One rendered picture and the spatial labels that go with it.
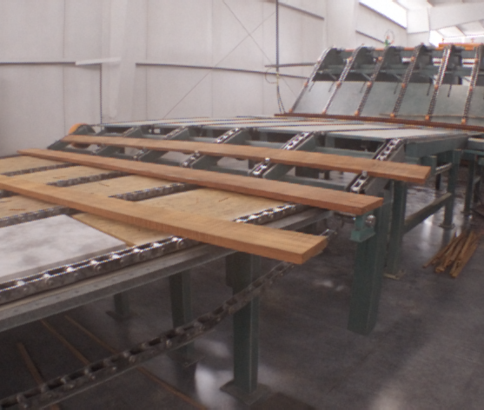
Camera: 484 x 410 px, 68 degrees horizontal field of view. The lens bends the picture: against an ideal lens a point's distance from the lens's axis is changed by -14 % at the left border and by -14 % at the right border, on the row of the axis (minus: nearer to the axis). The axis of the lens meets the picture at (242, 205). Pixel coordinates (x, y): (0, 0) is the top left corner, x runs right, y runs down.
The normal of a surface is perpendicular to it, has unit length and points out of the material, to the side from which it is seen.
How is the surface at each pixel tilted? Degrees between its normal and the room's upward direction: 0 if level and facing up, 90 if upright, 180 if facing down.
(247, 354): 90
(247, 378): 90
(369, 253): 90
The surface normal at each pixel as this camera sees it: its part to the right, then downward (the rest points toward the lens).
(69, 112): 0.52, 0.19
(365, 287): -0.68, 0.18
